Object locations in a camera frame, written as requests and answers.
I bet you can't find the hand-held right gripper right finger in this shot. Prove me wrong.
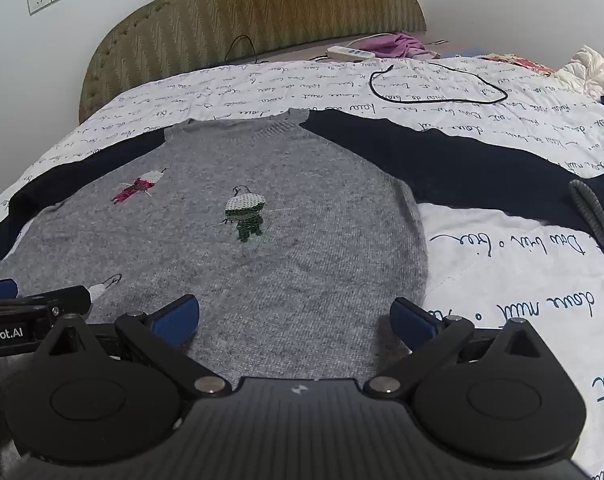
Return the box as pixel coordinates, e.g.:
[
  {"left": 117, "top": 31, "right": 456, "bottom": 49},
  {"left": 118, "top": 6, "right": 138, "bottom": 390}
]
[{"left": 364, "top": 297, "right": 570, "bottom": 402}]

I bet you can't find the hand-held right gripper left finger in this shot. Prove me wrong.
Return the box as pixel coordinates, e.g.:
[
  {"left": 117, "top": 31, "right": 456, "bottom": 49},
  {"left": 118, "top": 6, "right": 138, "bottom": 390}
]
[{"left": 34, "top": 294, "right": 233, "bottom": 402}]

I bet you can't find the grey sweater with navy sleeves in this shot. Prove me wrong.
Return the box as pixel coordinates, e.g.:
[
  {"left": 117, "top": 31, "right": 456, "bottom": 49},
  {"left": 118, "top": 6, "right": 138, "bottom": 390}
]
[{"left": 0, "top": 107, "right": 604, "bottom": 386}]

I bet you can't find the white quilt with script print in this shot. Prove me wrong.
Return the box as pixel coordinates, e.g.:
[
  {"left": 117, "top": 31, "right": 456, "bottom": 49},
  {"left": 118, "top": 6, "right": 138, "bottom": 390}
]
[{"left": 0, "top": 55, "right": 604, "bottom": 480}]

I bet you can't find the purple cloth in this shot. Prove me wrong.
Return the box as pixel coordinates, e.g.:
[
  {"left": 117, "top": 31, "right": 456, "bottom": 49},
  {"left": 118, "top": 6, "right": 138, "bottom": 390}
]
[{"left": 349, "top": 32, "right": 440, "bottom": 61}]

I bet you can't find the floral cloth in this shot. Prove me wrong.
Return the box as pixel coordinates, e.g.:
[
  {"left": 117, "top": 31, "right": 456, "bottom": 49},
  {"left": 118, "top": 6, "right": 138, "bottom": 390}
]
[{"left": 482, "top": 52, "right": 557, "bottom": 76}]

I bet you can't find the mauve bed sheet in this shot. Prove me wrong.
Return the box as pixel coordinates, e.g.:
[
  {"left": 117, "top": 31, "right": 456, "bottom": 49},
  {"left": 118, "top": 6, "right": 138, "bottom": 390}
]
[{"left": 257, "top": 32, "right": 433, "bottom": 64}]

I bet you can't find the white padded garment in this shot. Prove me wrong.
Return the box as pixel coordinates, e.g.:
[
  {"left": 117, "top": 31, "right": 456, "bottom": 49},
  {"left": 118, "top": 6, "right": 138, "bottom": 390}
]
[{"left": 554, "top": 45, "right": 604, "bottom": 99}]

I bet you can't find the olive upholstered headboard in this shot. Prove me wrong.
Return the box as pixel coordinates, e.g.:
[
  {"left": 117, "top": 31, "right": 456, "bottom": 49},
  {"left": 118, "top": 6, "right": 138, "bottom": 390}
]
[{"left": 79, "top": 0, "right": 427, "bottom": 123}]

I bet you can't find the black looped cable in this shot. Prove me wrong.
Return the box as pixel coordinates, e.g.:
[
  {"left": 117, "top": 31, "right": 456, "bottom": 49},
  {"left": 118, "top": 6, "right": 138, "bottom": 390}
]
[{"left": 369, "top": 57, "right": 510, "bottom": 106}]

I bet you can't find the black cable on headboard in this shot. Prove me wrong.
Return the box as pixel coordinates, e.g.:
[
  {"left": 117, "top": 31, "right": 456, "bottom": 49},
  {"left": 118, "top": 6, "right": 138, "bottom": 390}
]
[{"left": 224, "top": 34, "right": 263, "bottom": 64}]

